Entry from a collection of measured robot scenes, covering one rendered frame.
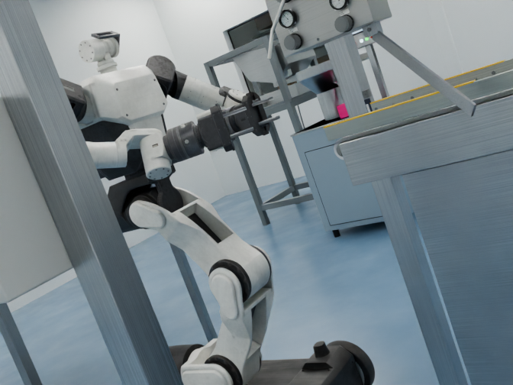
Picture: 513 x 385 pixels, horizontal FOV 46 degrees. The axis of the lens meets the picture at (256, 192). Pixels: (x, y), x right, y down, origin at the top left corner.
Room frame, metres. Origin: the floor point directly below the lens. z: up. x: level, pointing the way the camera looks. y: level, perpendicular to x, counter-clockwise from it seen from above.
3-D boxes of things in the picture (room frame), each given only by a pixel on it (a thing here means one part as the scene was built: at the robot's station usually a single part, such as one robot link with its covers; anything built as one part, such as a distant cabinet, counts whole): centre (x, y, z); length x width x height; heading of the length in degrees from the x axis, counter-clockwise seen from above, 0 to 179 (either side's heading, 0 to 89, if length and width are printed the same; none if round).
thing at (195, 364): (1.92, 0.30, 0.28); 0.21 x 0.20 x 0.13; 53
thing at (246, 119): (1.76, -0.04, 1.02); 0.12 x 0.10 x 0.13; 45
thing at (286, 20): (1.32, -0.19, 1.19); 0.04 x 0.01 x 0.04; 53
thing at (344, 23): (1.24, -0.28, 1.14); 0.03 x 0.03 x 0.04; 53
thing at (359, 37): (4.06, -1.01, 1.07); 0.23 x 0.10 x 0.62; 51
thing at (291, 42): (1.31, -0.18, 1.15); 0.03 x 0.03 x 0.05; 53
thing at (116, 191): (1.96, 0.37, 0.88); 0.28 x 0.13 x 0.18; 53
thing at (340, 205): (4.08, -0.76, 0.38); 0.63 x 0.57 x 0.76; 51
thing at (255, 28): (7.30, -0.85, 1.43); 1.32 x 0.01 x 1.11; 51
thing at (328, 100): (4.15, -0.76, 0.95); 0.49 x 0.36 x 0.38; 51
